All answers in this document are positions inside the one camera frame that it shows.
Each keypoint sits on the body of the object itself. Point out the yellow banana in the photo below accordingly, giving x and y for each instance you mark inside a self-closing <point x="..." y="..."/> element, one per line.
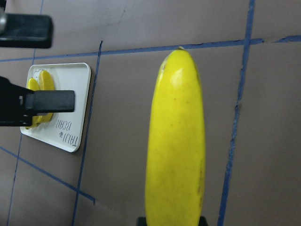
<point x="32" y="84"/>
<point x="46" y="85"/>
<point x="176" y="157"/>

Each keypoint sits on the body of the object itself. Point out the cream bear print tray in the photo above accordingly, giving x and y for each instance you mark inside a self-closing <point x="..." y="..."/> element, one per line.
<point x="64" y="131"/>

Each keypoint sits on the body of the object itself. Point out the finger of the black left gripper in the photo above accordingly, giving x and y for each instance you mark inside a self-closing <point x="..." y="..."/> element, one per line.
<point x="25" y="31"/>
<point x="14" y="100"/>

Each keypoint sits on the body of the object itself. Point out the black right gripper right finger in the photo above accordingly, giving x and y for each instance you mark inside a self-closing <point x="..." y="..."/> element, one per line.
<point x="203" y="221"/>

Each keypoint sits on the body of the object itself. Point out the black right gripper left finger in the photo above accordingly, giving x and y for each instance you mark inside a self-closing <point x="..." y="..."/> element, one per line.
<point x="141" y="221"/>

